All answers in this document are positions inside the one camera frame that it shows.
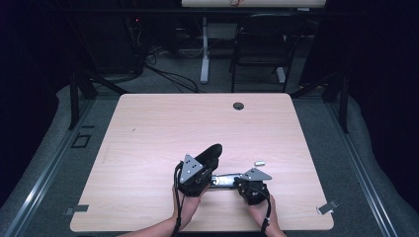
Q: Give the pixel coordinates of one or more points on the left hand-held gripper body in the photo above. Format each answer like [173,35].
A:
[191,171]

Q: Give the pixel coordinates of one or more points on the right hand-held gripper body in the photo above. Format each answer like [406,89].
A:
[253,192]

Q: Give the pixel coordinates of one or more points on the silver staple strip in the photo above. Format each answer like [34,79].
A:
[260,163]

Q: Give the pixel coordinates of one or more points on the person's right hand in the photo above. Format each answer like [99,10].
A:
[257,212]

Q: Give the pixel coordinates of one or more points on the person's left hand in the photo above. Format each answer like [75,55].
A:
[189,207]

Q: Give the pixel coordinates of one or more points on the grey tape piece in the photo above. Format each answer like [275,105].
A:
[77,209]
[327,207]

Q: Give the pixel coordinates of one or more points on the round table grommet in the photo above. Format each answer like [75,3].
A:
[238,106]

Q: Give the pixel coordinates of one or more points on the long white desk leg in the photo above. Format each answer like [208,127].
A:
[205,65]

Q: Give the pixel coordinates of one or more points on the short white desk leg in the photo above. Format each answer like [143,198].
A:
[280,75]

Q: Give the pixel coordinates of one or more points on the black folding chair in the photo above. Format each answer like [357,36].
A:
[263,49]

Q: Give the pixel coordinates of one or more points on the dark computer tower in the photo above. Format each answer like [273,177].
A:
[108,46]

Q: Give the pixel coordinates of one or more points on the light background desk top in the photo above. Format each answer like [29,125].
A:
[263,3]

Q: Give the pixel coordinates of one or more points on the metal floor rail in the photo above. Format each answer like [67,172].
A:
[42,177]
[365,184]

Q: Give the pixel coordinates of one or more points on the black metal frame stand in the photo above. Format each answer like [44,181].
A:
[344,105]
[74,98]

